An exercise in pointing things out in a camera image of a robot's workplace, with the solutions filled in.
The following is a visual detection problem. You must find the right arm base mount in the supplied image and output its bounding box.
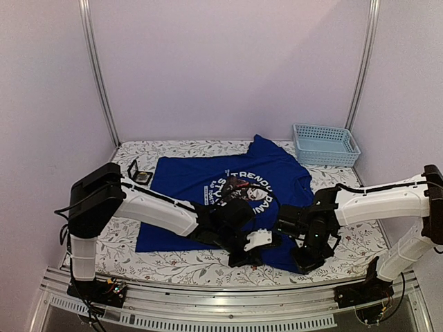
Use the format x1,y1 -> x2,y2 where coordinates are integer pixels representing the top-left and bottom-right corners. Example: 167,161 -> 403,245
334,257 -> 394,325

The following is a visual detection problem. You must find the left aluminium frame post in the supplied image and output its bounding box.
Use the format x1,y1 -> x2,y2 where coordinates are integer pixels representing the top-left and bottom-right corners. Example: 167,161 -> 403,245
78,0 -> 121,147

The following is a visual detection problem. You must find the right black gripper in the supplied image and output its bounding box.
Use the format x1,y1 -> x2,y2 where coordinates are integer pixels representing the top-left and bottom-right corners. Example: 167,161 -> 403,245
289,231 -> 334,274

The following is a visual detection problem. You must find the black cable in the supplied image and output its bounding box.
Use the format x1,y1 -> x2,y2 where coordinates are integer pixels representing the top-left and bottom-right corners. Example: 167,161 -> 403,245
390,273 -> 406,312
53,203 -> 75,257

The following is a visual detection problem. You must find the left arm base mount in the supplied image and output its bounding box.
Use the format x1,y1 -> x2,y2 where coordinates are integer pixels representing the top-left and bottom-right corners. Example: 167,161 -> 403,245
67,279 -> 127,308

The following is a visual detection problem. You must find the blue printed t-shirt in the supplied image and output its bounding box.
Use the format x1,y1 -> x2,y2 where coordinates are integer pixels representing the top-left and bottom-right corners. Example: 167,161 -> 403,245
136,135 -> 314,273

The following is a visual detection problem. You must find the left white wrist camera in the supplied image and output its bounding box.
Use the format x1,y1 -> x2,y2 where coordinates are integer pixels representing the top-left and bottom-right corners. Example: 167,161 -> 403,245
244,229 -> 273,252

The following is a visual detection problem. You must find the left black cable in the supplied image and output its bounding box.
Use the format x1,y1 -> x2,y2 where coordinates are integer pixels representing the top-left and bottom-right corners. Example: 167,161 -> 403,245
53,203 -> 75,257

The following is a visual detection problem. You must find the right black cable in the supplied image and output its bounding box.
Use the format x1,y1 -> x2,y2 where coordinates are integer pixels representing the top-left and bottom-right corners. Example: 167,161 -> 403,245
390,273 -> 406,312

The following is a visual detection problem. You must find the light blue plastic basket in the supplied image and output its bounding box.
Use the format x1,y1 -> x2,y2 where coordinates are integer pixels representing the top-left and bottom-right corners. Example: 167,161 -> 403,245
293,123 -> 361,167

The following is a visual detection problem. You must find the black brooch box yellow brooch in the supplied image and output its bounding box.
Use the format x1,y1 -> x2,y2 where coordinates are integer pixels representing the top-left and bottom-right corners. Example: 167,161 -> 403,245
127,159 -> 154,185

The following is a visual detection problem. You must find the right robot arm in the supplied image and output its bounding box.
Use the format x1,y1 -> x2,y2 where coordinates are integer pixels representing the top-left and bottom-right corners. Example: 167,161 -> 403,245
275,165 -> 442,302

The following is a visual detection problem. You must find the right aluminium frame post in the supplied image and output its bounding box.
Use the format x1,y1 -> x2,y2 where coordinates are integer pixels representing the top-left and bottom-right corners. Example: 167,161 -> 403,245
345,0 -> 381,131

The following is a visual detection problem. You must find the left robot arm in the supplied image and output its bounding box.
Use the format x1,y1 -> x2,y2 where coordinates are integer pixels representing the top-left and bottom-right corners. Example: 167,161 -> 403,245
55,163 -> 272,300

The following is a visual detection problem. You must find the aluminium frame post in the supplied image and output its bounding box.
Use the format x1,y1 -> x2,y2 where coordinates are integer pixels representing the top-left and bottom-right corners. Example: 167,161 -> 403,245
78,0 -> 121,147
345,0 -> 381,131

